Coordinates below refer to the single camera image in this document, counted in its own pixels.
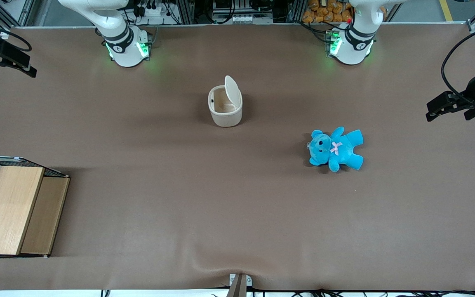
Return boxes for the beige trash can lid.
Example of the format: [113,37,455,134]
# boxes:
[224,75,241,109]

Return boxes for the beige plastic trash can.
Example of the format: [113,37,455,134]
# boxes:
[208,85,243,128]

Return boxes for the blue teddy bear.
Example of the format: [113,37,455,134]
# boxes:
[307,127,364,173]

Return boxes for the white power strip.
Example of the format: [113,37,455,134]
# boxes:
[138,3,169,18]

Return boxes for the wooden shelf box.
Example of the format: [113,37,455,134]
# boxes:
[0,156,71,259]

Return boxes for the orange plush toys pile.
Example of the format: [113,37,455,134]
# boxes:
[302,0,353,24]

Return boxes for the brown table cloth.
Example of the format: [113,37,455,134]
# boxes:
[0,24,475,292]

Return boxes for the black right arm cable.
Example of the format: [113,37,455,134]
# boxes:
[0,25,33,52]

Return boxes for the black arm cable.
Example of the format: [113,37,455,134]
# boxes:
[0,25,33,52]
[441,21,475,104]

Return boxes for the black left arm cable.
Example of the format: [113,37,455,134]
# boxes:
[441,21,475,104]

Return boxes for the metal camera bracket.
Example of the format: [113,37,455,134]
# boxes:
[226,273,253,297]

